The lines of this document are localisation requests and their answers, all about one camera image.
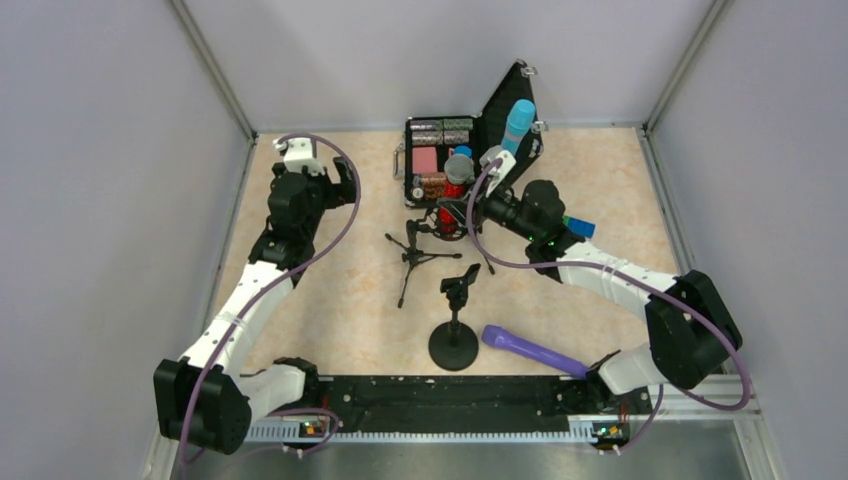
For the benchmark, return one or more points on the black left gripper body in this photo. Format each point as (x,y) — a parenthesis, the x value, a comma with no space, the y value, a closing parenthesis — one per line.
(337,183)

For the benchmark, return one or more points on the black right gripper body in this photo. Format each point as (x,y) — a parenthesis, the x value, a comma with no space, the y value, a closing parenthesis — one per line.
(484,201)

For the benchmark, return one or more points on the black tripod microphone stand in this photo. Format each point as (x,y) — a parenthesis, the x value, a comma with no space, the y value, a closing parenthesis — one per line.
(476,233)

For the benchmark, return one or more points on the red glitter microphone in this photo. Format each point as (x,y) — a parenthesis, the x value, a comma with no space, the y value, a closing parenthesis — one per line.
(459,172)

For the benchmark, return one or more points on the cyan toy microphone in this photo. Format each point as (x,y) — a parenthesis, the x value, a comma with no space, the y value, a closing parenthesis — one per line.
(518,122)

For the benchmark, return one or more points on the purple toy microphone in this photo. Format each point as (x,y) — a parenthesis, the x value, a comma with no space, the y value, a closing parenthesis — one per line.
(501,339)

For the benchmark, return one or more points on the black round base microphone stand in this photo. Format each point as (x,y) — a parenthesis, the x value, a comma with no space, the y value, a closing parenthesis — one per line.
(453,345)

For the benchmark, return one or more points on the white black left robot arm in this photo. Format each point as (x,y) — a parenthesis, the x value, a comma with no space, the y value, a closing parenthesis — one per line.
(203,398)

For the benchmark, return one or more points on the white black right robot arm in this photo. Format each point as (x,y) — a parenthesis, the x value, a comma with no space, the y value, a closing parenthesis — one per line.
(691,332)

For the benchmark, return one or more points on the blue dealer chip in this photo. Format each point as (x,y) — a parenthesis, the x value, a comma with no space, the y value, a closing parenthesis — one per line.
(463,150)

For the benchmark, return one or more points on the pink card deck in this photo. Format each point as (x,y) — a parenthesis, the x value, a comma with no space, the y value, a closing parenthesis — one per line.
(424,160)

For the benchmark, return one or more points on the black aluminium poker chip case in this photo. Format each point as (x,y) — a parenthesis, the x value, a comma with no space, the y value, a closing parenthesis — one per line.
(479,131)

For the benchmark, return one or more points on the colourful toy brick train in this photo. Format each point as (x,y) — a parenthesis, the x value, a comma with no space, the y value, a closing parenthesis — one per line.
(580,227)

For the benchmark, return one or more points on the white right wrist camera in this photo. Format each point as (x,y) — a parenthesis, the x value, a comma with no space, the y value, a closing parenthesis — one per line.
(496,163)

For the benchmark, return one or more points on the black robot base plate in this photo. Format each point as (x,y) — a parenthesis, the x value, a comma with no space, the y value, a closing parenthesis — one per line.
(463,404)

